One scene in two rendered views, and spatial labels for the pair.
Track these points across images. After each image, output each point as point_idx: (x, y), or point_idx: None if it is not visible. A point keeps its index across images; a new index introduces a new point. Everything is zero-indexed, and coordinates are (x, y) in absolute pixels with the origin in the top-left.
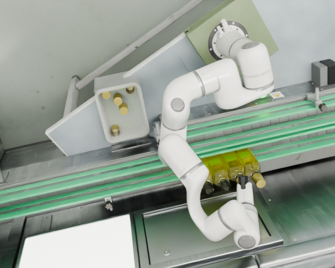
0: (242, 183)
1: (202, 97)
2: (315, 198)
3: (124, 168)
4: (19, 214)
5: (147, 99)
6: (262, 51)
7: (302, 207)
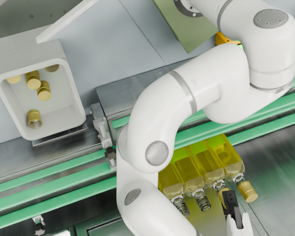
0: (238, 218)
1: (156, 58)
2: None
3: (55, 177)
4: None
5: (77, 70)
6: (294, 33)
7: (288, 202)
